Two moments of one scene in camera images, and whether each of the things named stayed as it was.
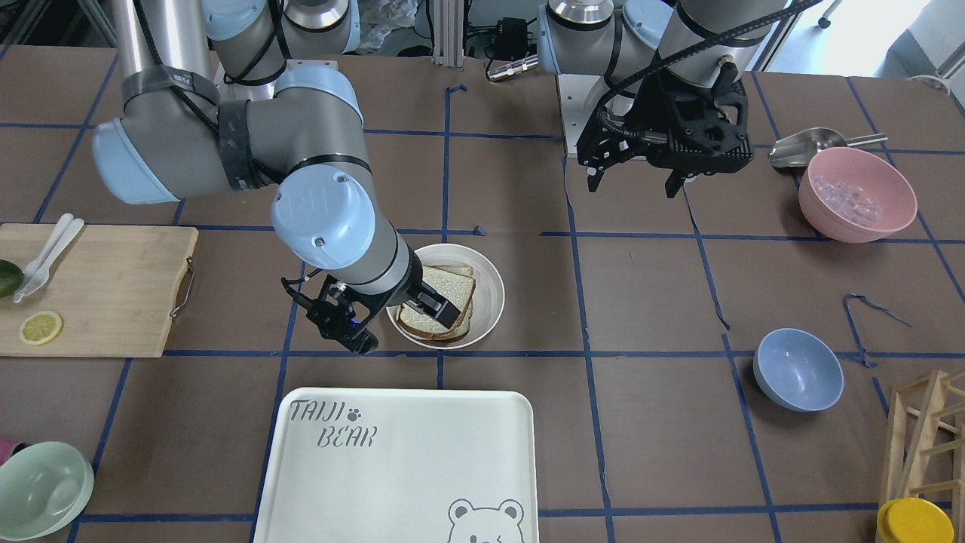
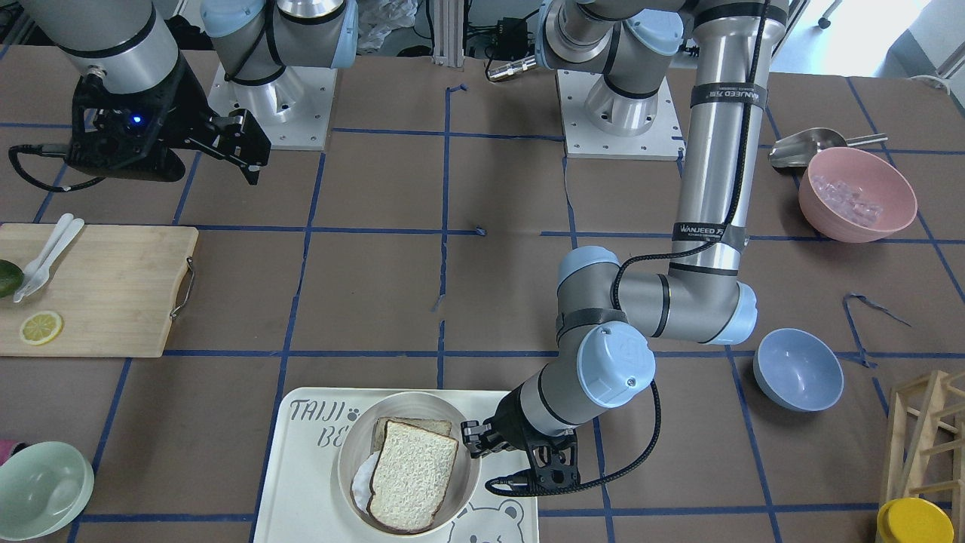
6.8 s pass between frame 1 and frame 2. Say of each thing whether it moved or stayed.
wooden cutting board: stayed
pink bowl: stayed
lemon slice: stayed
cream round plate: moved
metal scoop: stayed
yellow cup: stayed
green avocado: stayed
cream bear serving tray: stayed
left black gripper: moved
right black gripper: moved
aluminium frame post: stayed
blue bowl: stayed
